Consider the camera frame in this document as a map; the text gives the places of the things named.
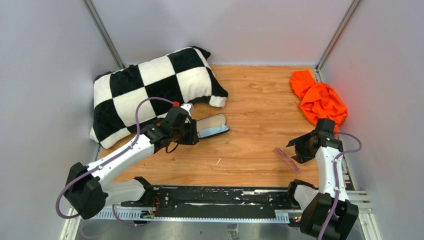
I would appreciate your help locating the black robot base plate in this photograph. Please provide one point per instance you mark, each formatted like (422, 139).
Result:
(215, 202)

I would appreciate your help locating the black white checkered pillow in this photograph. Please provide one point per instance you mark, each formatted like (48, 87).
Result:
(127, 98)

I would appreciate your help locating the pink transparent sunglasses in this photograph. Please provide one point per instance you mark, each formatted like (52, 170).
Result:
(287, 160)

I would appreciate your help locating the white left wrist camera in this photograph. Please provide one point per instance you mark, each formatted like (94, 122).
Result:
(188, 107)

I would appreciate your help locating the black glasses case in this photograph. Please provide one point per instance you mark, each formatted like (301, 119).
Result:
(212, 126)

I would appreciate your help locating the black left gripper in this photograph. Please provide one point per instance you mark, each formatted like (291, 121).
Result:
(192, 137)

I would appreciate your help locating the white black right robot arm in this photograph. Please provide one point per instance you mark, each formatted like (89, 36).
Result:
(327, 211)

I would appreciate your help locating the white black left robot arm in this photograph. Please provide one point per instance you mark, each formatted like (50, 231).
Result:
(89, 188)

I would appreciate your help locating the aluminium frame rail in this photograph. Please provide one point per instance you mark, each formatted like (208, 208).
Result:
(96, 18)

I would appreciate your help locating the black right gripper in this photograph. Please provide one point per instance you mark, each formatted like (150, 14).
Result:
(301, 156)

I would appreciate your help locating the orange crumpled cloth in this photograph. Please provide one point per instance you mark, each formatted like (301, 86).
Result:
(317, 100)

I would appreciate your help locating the light blue cleaning cloth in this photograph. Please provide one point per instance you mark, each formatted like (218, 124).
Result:
(213, 131)

